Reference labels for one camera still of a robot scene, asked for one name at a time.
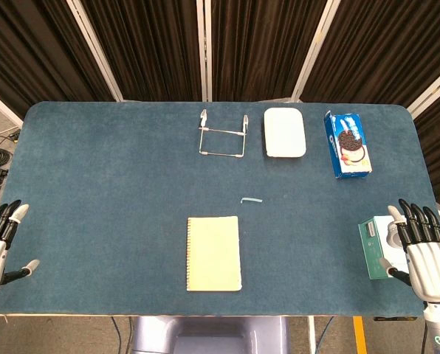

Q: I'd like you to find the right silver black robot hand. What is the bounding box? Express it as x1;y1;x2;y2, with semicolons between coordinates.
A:
379;198;440;304

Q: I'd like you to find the purple grey robot base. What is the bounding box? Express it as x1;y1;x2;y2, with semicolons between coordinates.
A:
129;316;290;354

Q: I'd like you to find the tan spiral notebook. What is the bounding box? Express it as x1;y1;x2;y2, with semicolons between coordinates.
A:
185;215;243;293

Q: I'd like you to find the teal white product box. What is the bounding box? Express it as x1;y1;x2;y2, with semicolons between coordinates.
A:
358;215;413;280

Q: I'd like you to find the yellow floor tape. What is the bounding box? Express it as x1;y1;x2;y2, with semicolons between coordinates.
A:
354;316;367;354

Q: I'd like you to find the blue felt table mat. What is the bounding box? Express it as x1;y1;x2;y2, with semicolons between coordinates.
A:
0;100;440;318

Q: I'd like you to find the blue Oreo cookie box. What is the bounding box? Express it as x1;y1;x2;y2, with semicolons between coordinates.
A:
323;110;374;180

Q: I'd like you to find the white lidded food container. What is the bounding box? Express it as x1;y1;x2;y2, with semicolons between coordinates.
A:
263;107;307;159

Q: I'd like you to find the white partition frame post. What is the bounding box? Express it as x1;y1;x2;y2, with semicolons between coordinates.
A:
196;0;213;103
66;0;124;103
291;0;341;103
0;85;24;128
407;60;440;119

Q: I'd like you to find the metal wire book stand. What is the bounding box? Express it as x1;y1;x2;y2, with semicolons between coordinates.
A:
198;108;251;159

